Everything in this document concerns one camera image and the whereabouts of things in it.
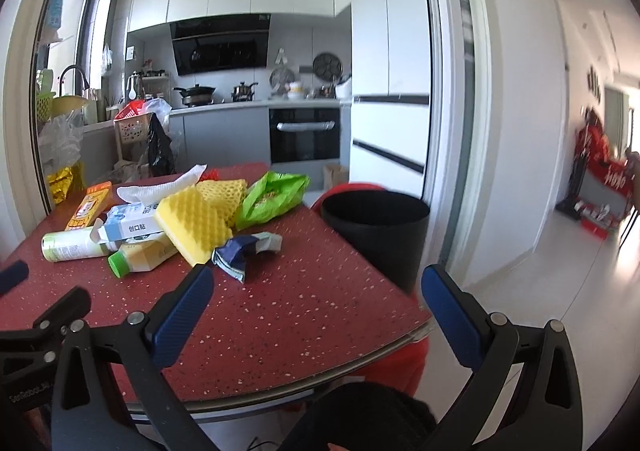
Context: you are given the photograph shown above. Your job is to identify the light green cylindrical bottle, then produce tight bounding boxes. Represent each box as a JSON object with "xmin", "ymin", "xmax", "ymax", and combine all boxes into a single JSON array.
[{"xmin": 40, "ymin": 228, "xmax": 119, "ymax": 263}]

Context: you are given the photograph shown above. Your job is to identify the green cap disinfectant bottle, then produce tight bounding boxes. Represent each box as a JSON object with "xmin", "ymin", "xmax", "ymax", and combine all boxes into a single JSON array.
[{"xmin": 107, "ymin": 232, "xmax": 178, "ymax": 279}]

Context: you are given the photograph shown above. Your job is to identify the yellow foam fruit net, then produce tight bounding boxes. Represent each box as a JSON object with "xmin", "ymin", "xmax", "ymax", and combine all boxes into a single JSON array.
[{"xmin": 195, "ymin": 179, "xmax": 247, "ymax": 227}]

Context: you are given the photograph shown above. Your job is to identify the black kitchen faucet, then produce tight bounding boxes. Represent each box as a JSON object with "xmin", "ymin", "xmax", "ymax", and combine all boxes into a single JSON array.
[{"xmin": 58, "ymin": 64, "xmax": 90, "ymax": 96}]

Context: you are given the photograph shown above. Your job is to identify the black trash bin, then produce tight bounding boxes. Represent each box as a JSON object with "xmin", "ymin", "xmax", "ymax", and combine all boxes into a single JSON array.
[{"xmin": 320, "ymin": 189, "xmax": 431, "ymax": 294}]

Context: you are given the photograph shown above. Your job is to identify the grey kitchen counter cabinets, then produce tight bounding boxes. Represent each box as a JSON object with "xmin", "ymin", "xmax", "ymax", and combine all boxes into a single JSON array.
[{"xmin": 79, "ymin": 100, "xmax": 352, "ymax": 182}]

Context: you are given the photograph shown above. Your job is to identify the yellow orange carton box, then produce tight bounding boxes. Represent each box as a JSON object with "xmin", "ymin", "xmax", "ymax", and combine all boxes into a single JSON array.
[{"xmin": 65, "ymin": 181, "xmax": 114, "ymax": 231}]

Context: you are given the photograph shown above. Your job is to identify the gold foil bag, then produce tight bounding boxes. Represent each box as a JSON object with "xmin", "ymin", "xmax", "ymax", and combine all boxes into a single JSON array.
[{"xmin": 47, "ymin": 160, "xmax": 86, "ymax": 205}]

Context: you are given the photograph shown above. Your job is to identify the white blue small box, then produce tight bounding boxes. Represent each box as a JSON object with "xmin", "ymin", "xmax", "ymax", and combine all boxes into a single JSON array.
[{"xmin": 90, "ymin": 203, "xmax": 162, "ymax": 244}]

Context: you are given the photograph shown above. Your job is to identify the white tissue paper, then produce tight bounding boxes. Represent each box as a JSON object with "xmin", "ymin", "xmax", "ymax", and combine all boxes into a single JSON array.
[{"xmin": 116, "ymin": 165, "xmax": 207, "ymax": 207}]

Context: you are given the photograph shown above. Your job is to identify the clear plastic bag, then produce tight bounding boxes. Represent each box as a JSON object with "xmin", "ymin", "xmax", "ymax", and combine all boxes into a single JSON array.
[{"xmin": 38, "ymin": 110, "xmax": 85, "ymax": 176}]

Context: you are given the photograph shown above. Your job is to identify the yellow sponge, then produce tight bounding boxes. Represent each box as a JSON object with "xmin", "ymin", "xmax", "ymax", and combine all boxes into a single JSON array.
[{"xmin": 154, "ymin": 185, "xmax": 232, "ymax": 267}]

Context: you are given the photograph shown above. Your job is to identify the crumpled blue wrapper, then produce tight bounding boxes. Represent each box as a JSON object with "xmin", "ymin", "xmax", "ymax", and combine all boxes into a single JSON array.
[{"xmin": 210, "ymin": 232, "xmax": 283, "ymax": 283}]

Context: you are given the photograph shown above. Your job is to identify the black plastic bag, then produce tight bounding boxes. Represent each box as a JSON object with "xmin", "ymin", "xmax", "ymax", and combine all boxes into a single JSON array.
[{"xmin": 146, "ymin": 114, "xmax": 175, "ymax": 177}]

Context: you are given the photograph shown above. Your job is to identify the beige perforated storage basket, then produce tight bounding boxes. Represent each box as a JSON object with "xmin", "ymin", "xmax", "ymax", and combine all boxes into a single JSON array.
[{"xmin": 114, "ymin": 114, "xmax": 151, "ymax": 160}]

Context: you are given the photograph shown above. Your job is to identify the red snack wrapper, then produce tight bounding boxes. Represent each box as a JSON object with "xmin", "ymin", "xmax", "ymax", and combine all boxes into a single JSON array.
[{"xmin": 198, "ymin": 169, "xmax": 220, "ymax": 182}]

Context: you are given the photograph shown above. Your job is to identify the red decorated stand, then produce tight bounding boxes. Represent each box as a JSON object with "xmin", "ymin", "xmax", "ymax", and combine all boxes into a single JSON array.
[{"xmin": 555, "ymin": 124, "xmax": 634, "ymax": 239}]

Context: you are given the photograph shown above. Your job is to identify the green plastic bag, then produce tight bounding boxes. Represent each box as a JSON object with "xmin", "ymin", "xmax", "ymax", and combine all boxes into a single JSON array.
[{"xmin": 235, "ymin": 171, "xmax": 310, "ymax": 231}]

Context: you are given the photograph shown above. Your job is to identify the black wok on stove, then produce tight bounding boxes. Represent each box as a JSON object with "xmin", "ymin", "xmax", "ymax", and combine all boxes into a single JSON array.
[{"xmin": 174, "ymin": 84, "xmax": 215, "ymax": 107}]

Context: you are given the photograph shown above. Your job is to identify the steel pot with lid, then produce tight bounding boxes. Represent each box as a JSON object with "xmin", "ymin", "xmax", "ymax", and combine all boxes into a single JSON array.
[{"xmin": 231, "ymin": 81, "xmax": 257, "ymax": 102}]

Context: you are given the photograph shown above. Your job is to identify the cardboard box on floor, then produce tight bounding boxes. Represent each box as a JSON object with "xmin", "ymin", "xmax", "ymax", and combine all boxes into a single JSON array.
[{"xmin": 322, "ymin": 163, "xmax": 349, "ymax": 191}]

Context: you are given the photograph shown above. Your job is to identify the black built-in oven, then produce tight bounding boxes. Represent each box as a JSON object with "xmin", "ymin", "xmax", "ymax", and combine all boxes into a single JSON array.
[{"xmin": 269, "ymin": 107, "xmax": 341, "ymax": 164}]

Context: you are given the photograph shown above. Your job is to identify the black range hood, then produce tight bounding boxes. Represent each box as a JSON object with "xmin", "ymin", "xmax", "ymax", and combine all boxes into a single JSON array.
[{"xmin": 169, "ymin": 13, "xmax": 271, "ymax": 76}]

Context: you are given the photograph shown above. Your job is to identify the white refrigerator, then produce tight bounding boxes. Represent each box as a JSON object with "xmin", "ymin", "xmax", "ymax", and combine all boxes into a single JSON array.
[{"xmin": 349, "ymin": 0, "xmax": 432, "ymax": 197}]

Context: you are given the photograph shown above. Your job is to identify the white electric kettle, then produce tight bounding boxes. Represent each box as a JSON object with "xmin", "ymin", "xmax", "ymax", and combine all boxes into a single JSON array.
[{"xmin": 334, "ymin": 75, "xmax": 352, "ymax": 100}]

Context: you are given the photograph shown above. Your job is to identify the round black wall pan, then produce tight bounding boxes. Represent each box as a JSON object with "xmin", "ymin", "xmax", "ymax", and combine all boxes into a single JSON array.
[{"xmin": 311, "ymin": 52, "xmax": 343, "ymax": 82}]

